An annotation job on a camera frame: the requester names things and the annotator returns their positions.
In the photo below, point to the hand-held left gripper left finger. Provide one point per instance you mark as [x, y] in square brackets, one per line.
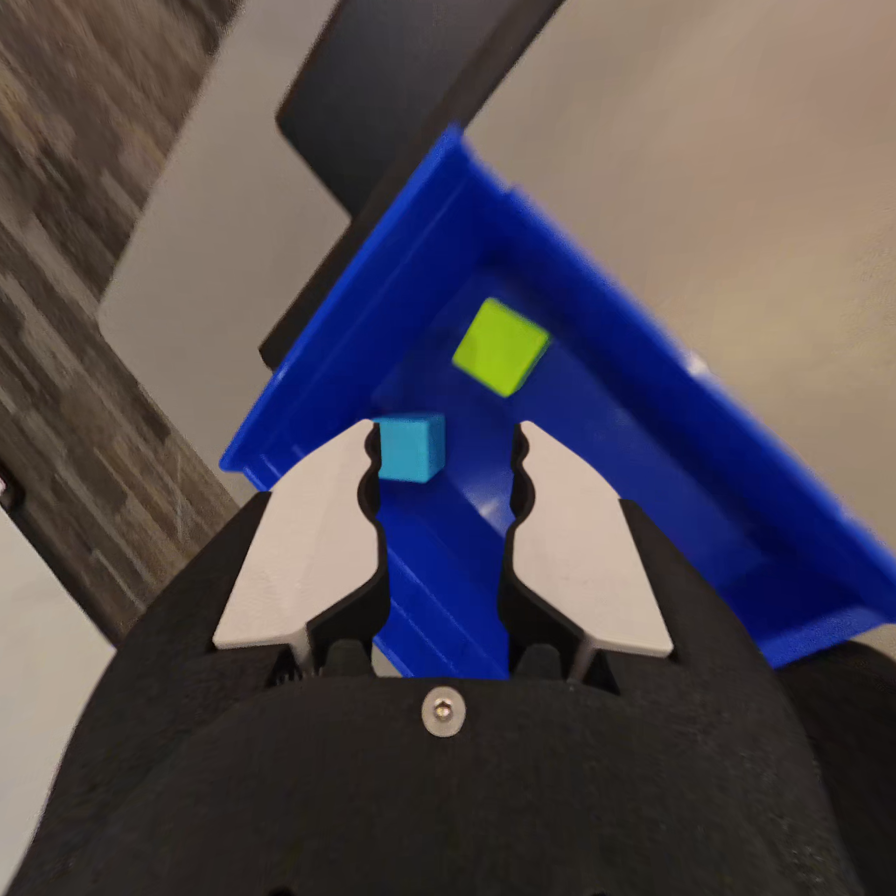
[301, 553]

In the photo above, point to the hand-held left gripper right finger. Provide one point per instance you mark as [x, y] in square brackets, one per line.
[584, 560]

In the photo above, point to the blue plastic bin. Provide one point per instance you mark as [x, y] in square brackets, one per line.
[630, 434]

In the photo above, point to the light blue cube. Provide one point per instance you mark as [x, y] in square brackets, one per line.
[413, 448]

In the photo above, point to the green cube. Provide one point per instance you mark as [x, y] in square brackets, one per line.
[500, 346]

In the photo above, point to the black wrist rest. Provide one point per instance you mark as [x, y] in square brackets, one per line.
[854, 735]

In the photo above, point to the dark rectangular table pad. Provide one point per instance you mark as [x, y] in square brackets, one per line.
[378, 91]

